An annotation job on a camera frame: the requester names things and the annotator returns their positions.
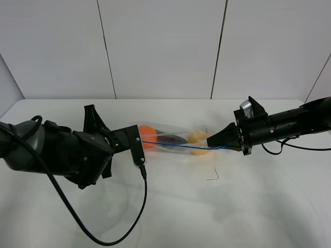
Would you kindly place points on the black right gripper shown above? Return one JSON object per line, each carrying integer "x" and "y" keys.
{"x": 238, "y": 136}

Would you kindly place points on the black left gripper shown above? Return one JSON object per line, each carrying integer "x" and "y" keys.
{"x": 96, "y": 150}

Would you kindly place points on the clear zip bag blue seal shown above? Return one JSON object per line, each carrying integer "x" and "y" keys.
{"x": 184, "y": 132}

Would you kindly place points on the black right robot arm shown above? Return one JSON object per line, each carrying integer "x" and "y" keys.
{"x": 254, "y": 126}

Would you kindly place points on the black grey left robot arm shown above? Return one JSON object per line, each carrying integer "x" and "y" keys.
{"x": 35, "y": 146}

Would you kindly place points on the yellow pear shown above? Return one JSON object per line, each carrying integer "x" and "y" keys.
{"x": 198, "y": 139}

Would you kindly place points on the orange fruit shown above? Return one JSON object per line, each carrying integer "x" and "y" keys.
{"x": 148, "y": 136}

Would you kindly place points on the dark purple eggplant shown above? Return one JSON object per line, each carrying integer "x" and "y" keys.
{"x": 171, "y": 139}

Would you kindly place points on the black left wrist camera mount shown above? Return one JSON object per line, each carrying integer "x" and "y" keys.
{"x": 128, "y": 139}

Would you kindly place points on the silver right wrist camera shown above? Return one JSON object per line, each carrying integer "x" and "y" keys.
{"x": 247, "y": 108}

